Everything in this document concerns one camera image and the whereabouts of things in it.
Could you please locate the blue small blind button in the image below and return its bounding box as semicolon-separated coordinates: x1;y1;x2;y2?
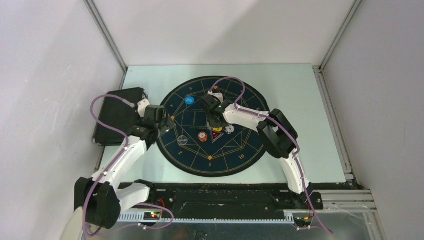
184;96;195;106

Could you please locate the red poker chip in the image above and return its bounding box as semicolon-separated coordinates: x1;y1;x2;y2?
198;131;208;143

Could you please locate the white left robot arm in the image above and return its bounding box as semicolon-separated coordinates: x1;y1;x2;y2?
74;96;175;237

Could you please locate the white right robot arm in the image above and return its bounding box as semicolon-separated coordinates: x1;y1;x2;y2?
200;92;311;209

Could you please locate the white dealer button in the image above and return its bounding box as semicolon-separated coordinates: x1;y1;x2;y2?
224;125;235;134

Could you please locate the red triangular marker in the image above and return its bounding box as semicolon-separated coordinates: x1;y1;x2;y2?
210;129;224;143

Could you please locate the clear round button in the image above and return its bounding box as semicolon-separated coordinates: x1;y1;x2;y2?
176;135;189;146

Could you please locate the black carrying case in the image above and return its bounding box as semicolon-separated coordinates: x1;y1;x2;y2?
93;87;148;147

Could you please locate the round dark poker mat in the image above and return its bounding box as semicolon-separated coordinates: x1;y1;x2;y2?
157;76;269;178

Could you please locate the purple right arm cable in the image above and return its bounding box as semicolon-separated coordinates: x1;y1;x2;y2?
208;76;334;235

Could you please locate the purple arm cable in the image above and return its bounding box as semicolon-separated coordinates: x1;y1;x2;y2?
82;94;175;238
208;76;334;235

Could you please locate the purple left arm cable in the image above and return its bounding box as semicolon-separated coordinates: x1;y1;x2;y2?
82;94;175;238

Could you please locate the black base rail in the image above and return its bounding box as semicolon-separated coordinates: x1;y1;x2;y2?
91;181;360;220

